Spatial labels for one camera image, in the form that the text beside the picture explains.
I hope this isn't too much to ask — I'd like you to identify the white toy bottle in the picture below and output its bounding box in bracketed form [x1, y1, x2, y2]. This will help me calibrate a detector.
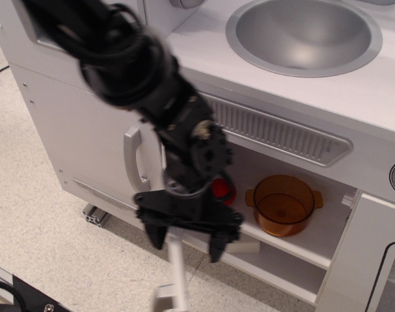
[225, 242, 260, 254]

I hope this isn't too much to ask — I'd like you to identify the white toy kitchen cabinet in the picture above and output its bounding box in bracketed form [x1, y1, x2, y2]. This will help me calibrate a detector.
[161, 0, 395, 312]

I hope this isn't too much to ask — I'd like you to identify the silver fridge door handle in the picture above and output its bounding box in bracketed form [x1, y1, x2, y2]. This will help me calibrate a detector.
[124, 126, 151, 192]

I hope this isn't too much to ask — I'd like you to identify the silver faucet base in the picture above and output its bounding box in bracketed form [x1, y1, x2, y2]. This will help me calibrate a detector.
[169, 0, 205, 10]

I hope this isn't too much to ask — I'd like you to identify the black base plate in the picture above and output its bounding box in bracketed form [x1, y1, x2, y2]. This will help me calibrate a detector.
[12, 275, 70, 312]

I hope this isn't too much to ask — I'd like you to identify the silver fridge nameplate emblem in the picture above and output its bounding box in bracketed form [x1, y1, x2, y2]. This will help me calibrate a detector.
[72, 178, 137, 212]

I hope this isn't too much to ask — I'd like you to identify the aluminium extrusion rail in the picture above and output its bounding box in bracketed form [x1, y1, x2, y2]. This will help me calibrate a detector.
[83, 204, 111, 228]

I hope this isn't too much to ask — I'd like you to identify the white cabinet door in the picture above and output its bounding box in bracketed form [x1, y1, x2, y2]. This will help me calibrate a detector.
[167, 227, 189, 311]

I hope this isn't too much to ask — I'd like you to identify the silver cabinet door handle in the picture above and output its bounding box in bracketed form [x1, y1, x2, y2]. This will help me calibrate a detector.
[152, 284, 177, 312]

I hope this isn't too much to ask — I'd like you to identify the white toy fridge unit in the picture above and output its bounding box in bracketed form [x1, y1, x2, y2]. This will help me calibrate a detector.
[0, 1, 163, 227]

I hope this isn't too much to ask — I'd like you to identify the silver round sink bowl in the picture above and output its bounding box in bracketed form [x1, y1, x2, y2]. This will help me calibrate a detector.
[226, 1, 383, 78]

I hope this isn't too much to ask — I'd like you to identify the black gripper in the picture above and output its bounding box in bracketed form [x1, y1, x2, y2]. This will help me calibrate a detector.
[134, 190, 243, 263]

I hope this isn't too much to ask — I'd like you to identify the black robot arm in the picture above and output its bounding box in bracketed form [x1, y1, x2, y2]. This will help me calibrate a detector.
[23, 1, 243, 262]

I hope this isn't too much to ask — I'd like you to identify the red toy tomato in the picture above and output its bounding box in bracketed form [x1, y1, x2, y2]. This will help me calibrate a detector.
[211, 178, 236, 205]

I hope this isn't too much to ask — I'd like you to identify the amber transparent pot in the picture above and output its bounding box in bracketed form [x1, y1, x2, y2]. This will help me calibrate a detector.
[245, 175, 324, 237]

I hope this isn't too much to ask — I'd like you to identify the grey ribbed vent panel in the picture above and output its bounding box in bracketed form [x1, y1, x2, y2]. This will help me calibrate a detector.
[201, 93, 353, 167]

